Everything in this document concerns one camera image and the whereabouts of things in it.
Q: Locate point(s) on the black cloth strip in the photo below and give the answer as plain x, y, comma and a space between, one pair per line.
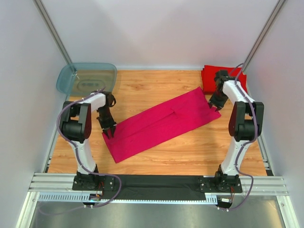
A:
160, 187

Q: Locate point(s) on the white slotted cable duct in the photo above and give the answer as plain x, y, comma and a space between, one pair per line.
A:
88, 198

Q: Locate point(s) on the aluminium mounting rail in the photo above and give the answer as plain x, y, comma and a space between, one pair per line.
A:
51, 182

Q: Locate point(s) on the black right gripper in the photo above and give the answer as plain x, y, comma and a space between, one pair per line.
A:
217, 101

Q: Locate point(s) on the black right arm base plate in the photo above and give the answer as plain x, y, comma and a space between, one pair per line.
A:
225, 184

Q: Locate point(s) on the right aluminium corner post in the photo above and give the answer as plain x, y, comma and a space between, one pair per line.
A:
263, 33

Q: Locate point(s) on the magenta t shirt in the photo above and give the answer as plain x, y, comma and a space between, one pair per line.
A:
159, 124

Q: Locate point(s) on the left aluminium corner post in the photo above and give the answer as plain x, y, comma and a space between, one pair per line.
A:
49, 24

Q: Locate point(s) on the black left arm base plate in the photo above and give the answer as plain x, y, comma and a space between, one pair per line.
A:
86, 182

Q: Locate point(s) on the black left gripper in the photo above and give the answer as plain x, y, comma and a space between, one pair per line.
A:
107, 123

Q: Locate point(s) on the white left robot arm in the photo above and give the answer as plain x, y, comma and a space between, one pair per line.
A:
74, 124

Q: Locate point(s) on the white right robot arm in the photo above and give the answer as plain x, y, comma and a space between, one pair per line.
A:
244, 127

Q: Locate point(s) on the aluminium corner post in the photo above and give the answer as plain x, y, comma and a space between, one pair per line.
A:
49, 24
263, 33

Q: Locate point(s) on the translucent teal plastic bin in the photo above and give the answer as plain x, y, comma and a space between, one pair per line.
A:
80, 79

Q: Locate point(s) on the folded red t shirt stack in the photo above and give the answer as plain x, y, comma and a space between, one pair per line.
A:
208, 74

